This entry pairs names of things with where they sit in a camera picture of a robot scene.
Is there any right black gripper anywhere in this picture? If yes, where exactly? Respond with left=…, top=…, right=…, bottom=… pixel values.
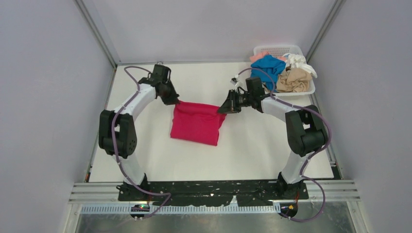
left=218, top=90, right=254, bottom=115

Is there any magenta t shirt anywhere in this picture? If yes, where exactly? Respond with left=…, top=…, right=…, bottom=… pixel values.
left=170, top=101, right=226, bottom=146

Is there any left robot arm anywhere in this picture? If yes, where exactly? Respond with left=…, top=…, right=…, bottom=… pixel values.
left=98, top=64, right=179, bottom=201

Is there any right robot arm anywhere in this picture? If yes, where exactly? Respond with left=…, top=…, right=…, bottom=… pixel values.
left=217, top=77, right=329, bottom=199

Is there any salmon pink t shirt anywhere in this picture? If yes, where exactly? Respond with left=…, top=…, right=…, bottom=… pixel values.
left=249, top=51, right=287, bottom=63

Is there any blue t shirt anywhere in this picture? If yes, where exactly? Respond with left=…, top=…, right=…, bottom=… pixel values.
left=251, top=54, right=286, bottom=91

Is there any beige t shirt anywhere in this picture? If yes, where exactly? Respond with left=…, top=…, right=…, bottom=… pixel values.
left=276, top=68, right=312, bottom=93

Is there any white plastic basket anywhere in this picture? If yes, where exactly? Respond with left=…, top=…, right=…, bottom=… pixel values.
left=254, top=45, right=315, bottom=96

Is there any white t shirt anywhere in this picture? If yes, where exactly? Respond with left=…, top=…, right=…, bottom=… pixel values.
left=283, top=53, right=318, bottom=78

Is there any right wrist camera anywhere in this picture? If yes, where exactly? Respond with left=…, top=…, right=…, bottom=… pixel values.
left=230, top=74, right=243, bottom=89

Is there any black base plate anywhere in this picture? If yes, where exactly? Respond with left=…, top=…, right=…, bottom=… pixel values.
left=116, top=180, right=309, bottom=207

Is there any slotted cable duct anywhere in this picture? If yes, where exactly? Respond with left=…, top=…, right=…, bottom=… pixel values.
left=80, top=203, right=281, bottom=215

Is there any aluminium frame rail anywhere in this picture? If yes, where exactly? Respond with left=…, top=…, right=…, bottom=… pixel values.
left=69, top=180, right=361, bottom=204

